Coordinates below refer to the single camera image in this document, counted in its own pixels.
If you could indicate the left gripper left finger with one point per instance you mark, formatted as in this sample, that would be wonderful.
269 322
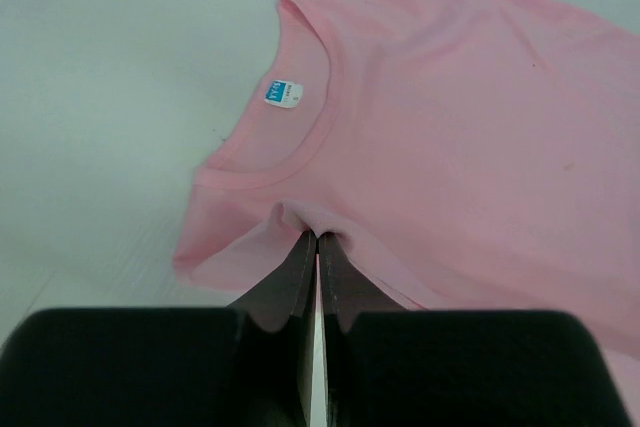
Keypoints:
239 365

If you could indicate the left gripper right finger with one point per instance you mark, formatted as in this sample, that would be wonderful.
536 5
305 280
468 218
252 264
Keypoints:
390 366

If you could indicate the pink t shirt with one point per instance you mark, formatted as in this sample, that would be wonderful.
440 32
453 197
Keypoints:
468 154

